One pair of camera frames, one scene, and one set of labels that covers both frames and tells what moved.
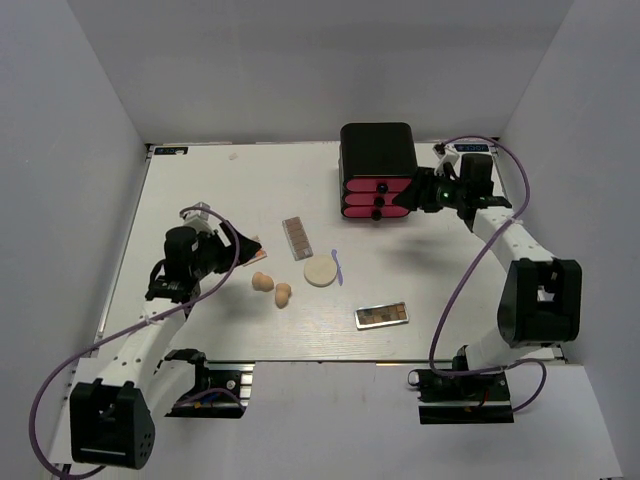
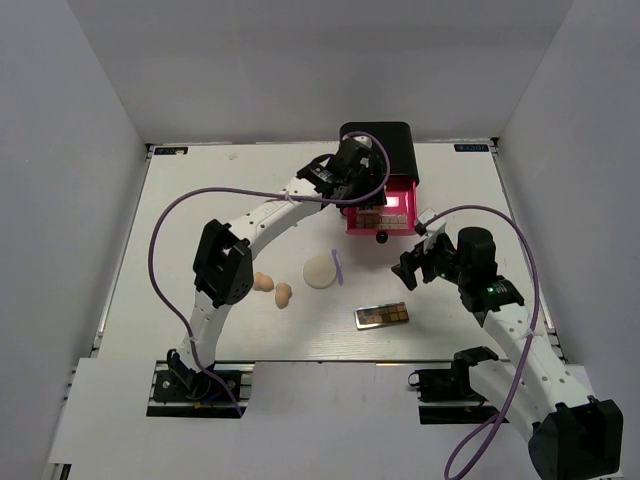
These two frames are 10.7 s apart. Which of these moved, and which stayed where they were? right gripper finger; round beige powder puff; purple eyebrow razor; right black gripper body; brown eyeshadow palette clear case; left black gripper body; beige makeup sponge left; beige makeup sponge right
Moved: right gripper finger; right black gripper body; left black gripper body
Stayed: beige makeup sponge right; beige makeup sponge left; brown eyeshadow palette clear case; round beige powder puff; purple eyebrow razor
